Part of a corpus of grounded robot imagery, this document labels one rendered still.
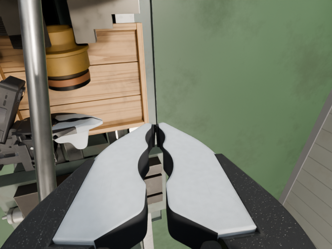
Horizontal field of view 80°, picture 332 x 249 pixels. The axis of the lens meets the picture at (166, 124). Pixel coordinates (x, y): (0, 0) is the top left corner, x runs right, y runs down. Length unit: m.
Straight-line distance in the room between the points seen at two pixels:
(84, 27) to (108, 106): 0.32
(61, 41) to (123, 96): 0.31
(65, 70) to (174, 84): 1.33
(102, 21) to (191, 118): 1.55
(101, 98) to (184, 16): 1.10
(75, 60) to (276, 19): 1.84
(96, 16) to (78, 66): 0.08
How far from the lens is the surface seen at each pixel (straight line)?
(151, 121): 1.08
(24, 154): 0.44
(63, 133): 0.41
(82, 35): 0.37
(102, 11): 0.36
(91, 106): 0.63
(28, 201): 0.73
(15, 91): 0.40
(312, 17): 2.33
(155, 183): 0.72
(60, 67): 0.36
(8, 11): 0.32
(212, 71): 1.76
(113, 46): 0.59
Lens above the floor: 1.47
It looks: 57 degrees down
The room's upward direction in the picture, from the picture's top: 146 degrees clockwise
